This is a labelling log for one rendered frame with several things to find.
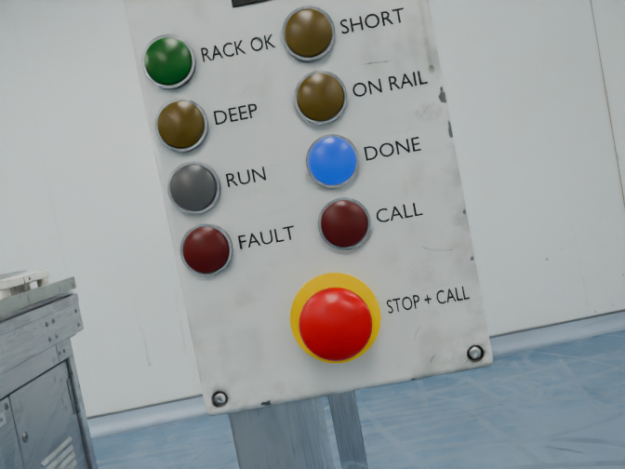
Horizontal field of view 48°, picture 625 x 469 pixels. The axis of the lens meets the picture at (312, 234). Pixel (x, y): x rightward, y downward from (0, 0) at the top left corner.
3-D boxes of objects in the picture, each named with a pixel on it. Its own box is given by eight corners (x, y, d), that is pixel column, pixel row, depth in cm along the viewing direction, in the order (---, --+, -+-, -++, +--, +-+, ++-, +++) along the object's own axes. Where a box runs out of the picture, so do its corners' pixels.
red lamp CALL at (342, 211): (373, 244, 40) (364, 194, 39) (325, 252, 40) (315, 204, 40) (372, 242, 40) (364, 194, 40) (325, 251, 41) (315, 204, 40)
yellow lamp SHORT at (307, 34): (337, 51, 39) (327, 1, 39) (287, 60, 39) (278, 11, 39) (337, 54, 40) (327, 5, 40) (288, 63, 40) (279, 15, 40)
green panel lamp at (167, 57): (195, 79, 39) (185, 30, 39) (147, 89, 39) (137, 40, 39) (198, 82, 40) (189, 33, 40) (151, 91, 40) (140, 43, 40)
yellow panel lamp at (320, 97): (349, 115, 39) (339, 66, 39) (300, 126, 39) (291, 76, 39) (349, 117, 40) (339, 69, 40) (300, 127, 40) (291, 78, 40)
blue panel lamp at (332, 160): (361, 180, 39) (352, 131, 39) (312, 189, 40) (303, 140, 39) (361, 180, 40) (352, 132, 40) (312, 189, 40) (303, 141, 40)
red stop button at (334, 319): (378, 356, 38) (365, 283, 38) (305, 370, 38) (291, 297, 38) (374, 339, 42) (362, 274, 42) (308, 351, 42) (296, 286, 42)
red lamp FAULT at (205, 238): (232, 270, 40) (223, 221, 40) (185, 279, 40) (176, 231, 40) (235, 268, 41) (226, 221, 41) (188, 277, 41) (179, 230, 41)
